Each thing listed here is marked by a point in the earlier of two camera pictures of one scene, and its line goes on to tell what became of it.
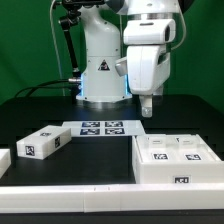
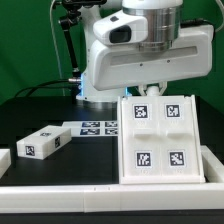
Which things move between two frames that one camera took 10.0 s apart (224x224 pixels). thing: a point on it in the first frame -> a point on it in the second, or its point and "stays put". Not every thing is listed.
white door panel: (191, 148) -> (177, 137)
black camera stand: (69, 19) stays put
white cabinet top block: (44, 142) stays put
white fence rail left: (5, 160) stays put
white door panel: (158, 148) -> (141, 136)
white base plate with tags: (123, 128) stays put
